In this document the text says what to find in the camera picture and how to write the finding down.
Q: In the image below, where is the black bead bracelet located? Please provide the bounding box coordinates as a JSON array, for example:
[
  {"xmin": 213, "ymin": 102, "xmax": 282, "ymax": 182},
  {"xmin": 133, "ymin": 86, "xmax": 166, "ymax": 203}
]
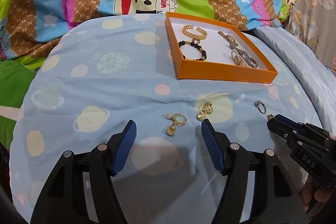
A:
[{"xmin": 178, "ymin": 40, "xmax": 208, "ymax": 62}]

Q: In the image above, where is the right hand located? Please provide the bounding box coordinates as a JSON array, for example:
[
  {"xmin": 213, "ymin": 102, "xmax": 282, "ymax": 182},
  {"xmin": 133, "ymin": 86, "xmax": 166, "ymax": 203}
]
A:
[{"xmin": 300, "ymin": 175, "xmax": 335, "ymax": 211}]

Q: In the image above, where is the blue planet print bedsheet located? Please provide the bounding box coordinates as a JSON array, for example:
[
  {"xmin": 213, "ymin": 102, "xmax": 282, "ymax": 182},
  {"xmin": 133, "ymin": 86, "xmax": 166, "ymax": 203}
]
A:
[{"xmin": 10, "ymin": 15, "xmax": 320, "ymax": 223}]

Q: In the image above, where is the orange jewelry box tray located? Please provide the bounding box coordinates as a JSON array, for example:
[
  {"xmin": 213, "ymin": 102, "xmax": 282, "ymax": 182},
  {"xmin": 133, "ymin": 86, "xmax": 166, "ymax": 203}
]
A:
[{"xmin": 165, "ymin": 12, "xmax": 278, "ymax": 84}]

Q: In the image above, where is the light blue folded blanket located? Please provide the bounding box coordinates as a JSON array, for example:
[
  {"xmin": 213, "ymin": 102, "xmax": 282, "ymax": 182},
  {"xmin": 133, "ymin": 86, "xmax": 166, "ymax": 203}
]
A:
[{"xmin": 253, "ymin": 26, "xmax": 335, "ymax": 134}]

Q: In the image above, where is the gold chain bracelet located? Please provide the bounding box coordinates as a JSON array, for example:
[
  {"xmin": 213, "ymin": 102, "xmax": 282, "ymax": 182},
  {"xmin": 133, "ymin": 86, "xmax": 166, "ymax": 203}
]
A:
[{"xmin": 182, "ymin": 24, "xmax": 208, "ymax": 41}]

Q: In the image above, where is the gold hoop drop earring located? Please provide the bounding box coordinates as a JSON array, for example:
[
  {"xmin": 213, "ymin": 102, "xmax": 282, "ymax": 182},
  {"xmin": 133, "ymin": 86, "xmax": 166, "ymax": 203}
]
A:
[{"xmin": 166, "ymin": 113, "xmax": 188, "ymax": 136}]

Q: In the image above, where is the floral grey curtain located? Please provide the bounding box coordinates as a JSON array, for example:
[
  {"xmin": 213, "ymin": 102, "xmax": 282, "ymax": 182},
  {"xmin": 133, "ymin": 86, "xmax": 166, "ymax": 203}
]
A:
[{"xmin": 285, "ymin": 0, "xmax": 336, "ymax": 72}]

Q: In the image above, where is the silver blue dial wristwatch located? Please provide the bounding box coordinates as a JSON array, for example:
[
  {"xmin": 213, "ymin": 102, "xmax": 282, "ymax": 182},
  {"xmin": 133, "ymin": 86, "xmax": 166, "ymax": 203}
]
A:
[{"xmin": 230, "ymin": 47, "xmax": 258, "ymax": 69}]

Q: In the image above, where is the silver ring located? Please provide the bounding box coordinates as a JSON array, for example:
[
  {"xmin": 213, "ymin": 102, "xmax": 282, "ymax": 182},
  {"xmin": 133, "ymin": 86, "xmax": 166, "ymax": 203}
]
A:
[{"xmin": 254, "ymin": 100, "xmax": 267, "ymax": 114}]

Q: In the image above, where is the gold dial wristwatch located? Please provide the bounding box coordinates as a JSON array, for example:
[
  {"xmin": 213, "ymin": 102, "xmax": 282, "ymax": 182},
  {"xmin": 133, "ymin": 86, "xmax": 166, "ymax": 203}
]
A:
[{"xmin": 218, "ymin": 31, "xmax": 239, "ymax": 48}]

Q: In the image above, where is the green cloth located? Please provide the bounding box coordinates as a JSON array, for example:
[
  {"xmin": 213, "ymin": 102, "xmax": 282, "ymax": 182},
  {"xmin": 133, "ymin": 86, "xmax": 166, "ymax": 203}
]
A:
[{"xmin": 1, "ymin": 60, "xmax": 35, "ymax": 150}]

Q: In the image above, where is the gold clip earring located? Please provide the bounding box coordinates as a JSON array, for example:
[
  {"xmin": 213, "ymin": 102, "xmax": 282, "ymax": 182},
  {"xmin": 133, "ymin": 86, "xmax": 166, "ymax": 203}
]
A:
[{"xmin": 197, "ymin": 101, "xmax": 214, "ymax": 121}]

